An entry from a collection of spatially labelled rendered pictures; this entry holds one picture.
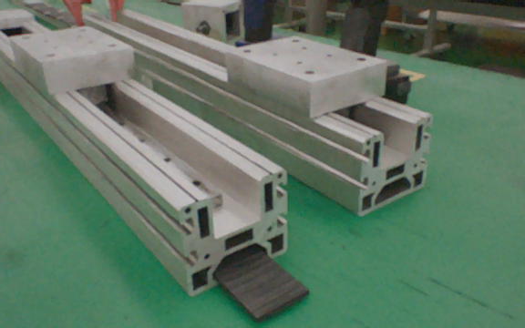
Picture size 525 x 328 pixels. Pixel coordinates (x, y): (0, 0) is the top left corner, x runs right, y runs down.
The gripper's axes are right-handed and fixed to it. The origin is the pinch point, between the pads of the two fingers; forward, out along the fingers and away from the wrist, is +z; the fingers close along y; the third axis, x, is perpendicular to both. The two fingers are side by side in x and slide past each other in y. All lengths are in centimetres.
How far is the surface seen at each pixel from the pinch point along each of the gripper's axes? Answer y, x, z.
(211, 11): 17.3, -20.0, -3.8
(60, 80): -23, -54, -5
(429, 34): 258, 101, 58
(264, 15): 14.6, -42.9, -6.6
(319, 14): 190, 138, 41
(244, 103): -5, -65, -1
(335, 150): -6, -82, -1
